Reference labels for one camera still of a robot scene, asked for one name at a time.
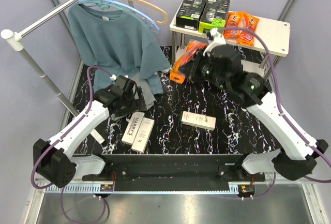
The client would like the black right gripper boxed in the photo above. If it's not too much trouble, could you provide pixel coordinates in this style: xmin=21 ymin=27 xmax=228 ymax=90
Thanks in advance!
xmin=179 ymin=48 xmax=229 ymax=91

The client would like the orange snack packet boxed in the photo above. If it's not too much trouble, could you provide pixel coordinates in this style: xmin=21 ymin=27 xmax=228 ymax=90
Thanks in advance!
xmin=170 ymin=39 xmax=208 ymax=84
xmin=223 ymin=11 xmax=245 ymax=38
xmin=237 ymin=13 xmax=260 ymax=47

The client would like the black green razor box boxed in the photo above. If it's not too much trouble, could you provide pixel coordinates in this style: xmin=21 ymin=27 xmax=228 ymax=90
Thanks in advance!
xmin=198 ymin=0 xmax=231 ymax=33

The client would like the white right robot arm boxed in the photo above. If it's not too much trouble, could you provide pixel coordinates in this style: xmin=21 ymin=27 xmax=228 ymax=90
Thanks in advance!
xmin=183 ymin=43 xmax=328 ymax=182

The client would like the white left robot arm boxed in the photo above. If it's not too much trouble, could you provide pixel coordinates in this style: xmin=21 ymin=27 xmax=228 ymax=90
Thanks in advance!
xmin=31 ymin=76 xmax=146 ymax=188

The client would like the black razor box on shelf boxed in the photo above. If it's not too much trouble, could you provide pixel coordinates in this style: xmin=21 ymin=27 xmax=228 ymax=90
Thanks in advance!
xmin=175 ymin=0 xmax=207 ymax=31

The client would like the white two-tier shelf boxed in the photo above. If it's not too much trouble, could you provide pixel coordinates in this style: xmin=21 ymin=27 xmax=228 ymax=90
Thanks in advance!
xmin=169 ymin=17 xmax=291 ymax=80

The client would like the grey folded cloth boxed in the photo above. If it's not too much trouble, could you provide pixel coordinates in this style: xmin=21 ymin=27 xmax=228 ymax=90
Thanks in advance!
xmin=111 ymin=77 xmax=156 ymax=121

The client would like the white harry's box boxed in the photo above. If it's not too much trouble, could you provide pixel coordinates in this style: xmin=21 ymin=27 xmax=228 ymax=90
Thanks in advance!
xmin=131 ymin=117 xmax=155 ymax=153
xmin=122 ymin=112 xmax=144 ymax=145

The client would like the black marble pattern mat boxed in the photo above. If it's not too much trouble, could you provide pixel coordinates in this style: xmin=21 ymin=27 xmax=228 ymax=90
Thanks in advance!
xmin=73 ymin=62 xmax=281 ymax=155

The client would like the long white cosmetic box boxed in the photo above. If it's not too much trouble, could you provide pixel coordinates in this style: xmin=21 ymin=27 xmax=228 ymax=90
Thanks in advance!
xmin=180 ymin=111 xmax=216 ymax=131

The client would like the teal t-shirt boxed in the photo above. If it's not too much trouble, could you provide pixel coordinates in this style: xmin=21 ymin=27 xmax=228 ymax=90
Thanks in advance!
xmin=68 ymin=3 xmax=171 ymax=95

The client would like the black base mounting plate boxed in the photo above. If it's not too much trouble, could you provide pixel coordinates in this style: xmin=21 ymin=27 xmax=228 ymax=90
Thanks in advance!
xmin=82 ymin=154 xmax=265 ymax=194

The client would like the blue plastic hanger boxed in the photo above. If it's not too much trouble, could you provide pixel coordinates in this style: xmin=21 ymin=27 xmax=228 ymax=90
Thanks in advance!
xmin=77 ymin=0 xmax=161 ymax=33

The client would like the metal clothes rack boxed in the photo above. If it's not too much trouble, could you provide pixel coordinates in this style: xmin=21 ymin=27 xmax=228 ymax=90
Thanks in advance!
xmin=0 ymin=0 xmax=130 ymax=144

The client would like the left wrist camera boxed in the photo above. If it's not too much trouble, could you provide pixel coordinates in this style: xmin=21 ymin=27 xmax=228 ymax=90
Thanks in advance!
xmin=110 ymin=74 xmax=129 ymax=81

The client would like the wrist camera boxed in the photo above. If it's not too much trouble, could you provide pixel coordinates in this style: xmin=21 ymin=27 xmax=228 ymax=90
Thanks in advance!
xmin=203 ymin=27 xmax=227 ymax=56
xmin=110 ymin=74 xmax=129 ymax=81

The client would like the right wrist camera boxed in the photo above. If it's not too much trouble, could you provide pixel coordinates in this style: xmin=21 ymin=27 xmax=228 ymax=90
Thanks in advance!
xmin=203 ymin=27 xmax=227 ymax=56

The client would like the white slotted cable duct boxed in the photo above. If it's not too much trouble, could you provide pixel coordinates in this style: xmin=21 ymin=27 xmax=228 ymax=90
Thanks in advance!
xmin=46 ymin=183 xmax=115 ymax=193

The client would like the aluminium rail frame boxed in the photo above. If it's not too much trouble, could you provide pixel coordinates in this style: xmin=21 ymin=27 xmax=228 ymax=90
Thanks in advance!
xmin=263 ymin=163 xmax=317 ymax=185

